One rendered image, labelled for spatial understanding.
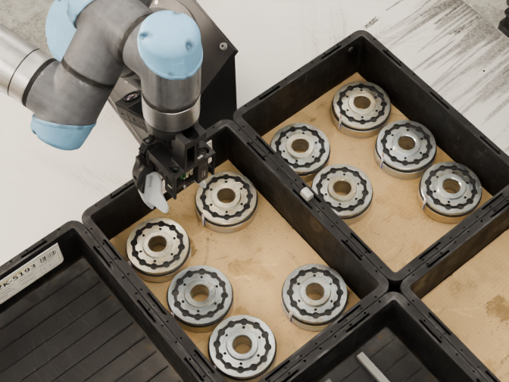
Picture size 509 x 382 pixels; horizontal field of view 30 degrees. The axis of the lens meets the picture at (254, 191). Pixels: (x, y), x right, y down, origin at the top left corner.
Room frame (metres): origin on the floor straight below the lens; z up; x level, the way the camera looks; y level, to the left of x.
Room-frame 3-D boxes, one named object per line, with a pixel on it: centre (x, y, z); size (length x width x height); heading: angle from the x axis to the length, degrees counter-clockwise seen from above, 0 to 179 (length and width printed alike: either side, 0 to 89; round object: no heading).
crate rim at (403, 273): (0.84, -0.20, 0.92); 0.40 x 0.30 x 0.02; 38
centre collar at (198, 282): (0.62, 0.09, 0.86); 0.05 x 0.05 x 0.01
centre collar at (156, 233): (0.70, 0.16, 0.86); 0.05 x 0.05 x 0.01
